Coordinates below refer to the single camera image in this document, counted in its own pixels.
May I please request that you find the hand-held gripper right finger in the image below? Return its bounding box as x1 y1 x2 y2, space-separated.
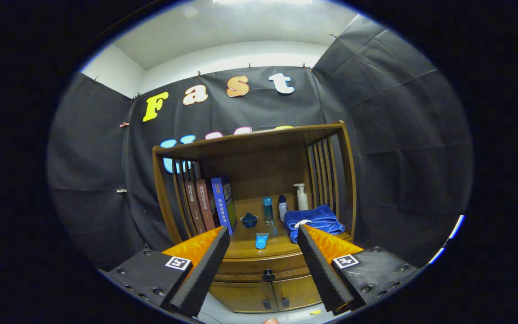
296 224 421 315

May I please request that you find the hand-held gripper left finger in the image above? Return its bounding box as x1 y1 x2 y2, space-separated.
102 226 231 318

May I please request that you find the wooden drawer with black knob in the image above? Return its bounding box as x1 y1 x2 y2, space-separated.
214 251 311 283

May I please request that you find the wooden cabinet door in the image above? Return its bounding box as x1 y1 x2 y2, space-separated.
272 275 322 311
209 281 279 314

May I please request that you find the wooden cabinet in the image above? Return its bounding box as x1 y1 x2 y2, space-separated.
152 120 357 314

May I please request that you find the blue folded towel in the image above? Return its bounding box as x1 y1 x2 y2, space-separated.
284 205 346 243

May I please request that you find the dark brown book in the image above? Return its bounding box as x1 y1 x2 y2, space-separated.
184 181 205 234

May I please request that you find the reddish brown book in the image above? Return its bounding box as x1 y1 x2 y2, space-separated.
196 179 217 231

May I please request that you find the blue book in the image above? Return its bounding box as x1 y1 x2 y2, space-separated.
210 175 238 235

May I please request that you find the white pump bottle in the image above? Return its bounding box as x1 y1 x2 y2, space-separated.
293 183 309 211

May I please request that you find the teal clear bottle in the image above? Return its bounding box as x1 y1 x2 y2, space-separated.
262 197 274 225

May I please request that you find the black backdrop cloth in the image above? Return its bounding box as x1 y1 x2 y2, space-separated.
47 13 473 270

